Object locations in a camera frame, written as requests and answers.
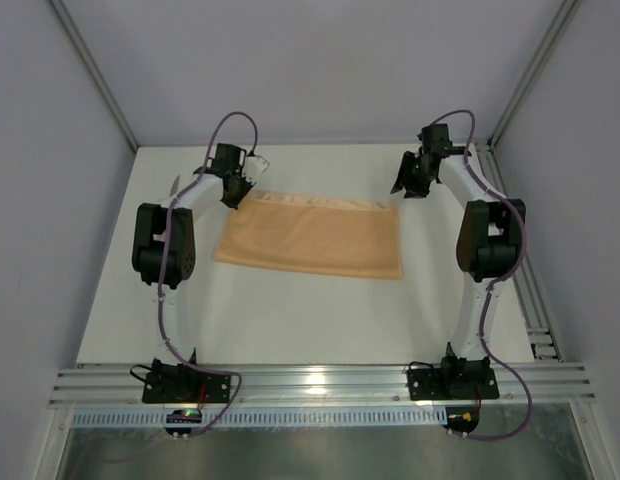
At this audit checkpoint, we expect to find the left aluminium frame post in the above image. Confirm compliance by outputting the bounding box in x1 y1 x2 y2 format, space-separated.
44 0 140 153

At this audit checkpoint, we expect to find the aluminium rail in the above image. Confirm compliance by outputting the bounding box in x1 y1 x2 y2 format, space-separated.
475 142 564 363
48 362 595 408

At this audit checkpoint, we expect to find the right side aluminium rail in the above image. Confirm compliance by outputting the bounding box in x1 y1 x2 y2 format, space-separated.
475 142 564 363

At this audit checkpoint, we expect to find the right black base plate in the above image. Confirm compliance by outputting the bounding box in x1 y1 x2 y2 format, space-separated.
406 362 500 401

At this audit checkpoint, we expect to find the controller board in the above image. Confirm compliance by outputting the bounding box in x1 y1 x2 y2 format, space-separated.
444 403 481 437
164 408 202 439

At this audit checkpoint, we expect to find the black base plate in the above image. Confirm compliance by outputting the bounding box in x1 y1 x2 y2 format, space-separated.
142 369 232 404
406 362 500 401

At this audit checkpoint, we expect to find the pink handled table knife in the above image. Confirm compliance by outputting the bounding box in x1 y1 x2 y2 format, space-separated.
169 175 181 196

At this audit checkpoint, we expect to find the peach satin cloth napkin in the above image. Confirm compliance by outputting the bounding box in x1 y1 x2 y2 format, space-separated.
214 190 402 280

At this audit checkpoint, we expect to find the slotted cable duct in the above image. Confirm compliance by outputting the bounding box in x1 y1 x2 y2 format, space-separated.
71 405 445 429

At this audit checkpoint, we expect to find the aluminium frame post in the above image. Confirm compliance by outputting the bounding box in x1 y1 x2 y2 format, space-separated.
44 0 140 153
487 0 583 148

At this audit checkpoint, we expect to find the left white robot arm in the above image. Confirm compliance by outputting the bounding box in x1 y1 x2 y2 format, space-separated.
132 143 269 404

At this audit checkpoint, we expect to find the left controller board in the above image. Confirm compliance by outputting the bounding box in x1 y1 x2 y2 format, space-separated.
164 408 202 439

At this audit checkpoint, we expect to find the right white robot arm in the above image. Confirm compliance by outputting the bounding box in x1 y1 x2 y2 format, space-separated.
391 123 526 401

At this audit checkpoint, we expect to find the right controller board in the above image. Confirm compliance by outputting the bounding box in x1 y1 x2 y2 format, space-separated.
444 403 481 437

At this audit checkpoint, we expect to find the front aluminium rail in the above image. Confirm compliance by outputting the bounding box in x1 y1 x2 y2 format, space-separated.
48 362 595 408

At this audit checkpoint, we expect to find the right aluminium frame post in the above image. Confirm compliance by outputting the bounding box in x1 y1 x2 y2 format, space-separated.
487 0 583 148

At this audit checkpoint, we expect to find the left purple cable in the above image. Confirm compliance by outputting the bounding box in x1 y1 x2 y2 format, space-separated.
157 110 261 451

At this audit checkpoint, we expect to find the purple cable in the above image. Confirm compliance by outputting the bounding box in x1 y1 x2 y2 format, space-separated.
157 110 261 451
432 109 535 442

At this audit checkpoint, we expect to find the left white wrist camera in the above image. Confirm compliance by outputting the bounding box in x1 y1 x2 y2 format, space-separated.
242 155 269 184

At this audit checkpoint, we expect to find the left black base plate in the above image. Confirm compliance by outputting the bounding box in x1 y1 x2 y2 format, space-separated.
142 369 232 404

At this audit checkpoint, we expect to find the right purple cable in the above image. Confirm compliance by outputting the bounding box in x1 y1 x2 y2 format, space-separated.
432 109 535 442

